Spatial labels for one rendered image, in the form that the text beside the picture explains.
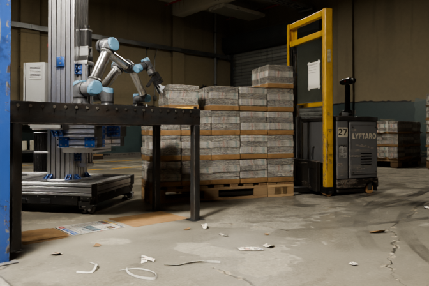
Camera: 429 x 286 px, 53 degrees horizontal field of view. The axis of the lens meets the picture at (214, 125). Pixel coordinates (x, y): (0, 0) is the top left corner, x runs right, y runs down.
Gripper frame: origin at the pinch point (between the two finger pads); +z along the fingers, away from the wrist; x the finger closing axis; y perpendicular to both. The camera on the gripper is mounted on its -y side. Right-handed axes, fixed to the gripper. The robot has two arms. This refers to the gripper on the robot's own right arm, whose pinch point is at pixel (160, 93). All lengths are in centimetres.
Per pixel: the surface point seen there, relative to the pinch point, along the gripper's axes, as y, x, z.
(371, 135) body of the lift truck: 166, -36, 139
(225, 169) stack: 15, -19, 90
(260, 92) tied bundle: 83, -19, 44
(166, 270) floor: -89, -202, 63
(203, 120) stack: 19.3, -18.5, 39.5
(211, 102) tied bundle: 33.9, -19.0, 28.6
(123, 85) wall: 109, 713, -34
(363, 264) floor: -11, -227, 108
